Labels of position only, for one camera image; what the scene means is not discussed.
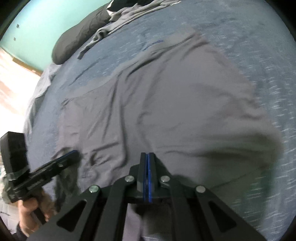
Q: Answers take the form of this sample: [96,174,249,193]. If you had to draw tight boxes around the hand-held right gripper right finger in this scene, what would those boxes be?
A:
[147,152,266,241]

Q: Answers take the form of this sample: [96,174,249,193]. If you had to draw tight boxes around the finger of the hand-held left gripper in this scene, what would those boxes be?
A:
[30,150,79,183]

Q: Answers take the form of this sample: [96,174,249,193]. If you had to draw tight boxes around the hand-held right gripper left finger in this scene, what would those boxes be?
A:
[28,152,147,241]

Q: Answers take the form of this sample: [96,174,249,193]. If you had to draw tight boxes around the grey boxer briefs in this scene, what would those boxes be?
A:
[55,27,284,241]

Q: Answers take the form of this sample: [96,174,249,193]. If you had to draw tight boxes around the person's left hand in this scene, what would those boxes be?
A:
[17,188,58,232]

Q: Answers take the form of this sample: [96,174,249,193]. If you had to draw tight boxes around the pink curtain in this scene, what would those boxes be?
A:
[0,47,43,135]

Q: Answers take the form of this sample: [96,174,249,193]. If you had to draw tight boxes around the light grey blanket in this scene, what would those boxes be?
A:
[23,64,63,133]

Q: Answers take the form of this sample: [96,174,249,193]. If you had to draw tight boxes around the dark grey long pillow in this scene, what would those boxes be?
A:
[51,6,111,65]

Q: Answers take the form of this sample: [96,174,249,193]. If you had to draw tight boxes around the grey sweatshirt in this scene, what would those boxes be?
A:
[77,0,183,59]

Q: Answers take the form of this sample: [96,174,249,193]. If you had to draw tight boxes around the blue patterned bed sheet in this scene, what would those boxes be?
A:
[23,0,296,241]

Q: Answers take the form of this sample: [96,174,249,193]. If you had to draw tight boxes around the black garment with white trim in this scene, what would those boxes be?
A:
[106,0,144,11]

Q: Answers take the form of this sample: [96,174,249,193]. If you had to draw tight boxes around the wooden window frame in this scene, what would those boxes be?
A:
[13,58,43,76]

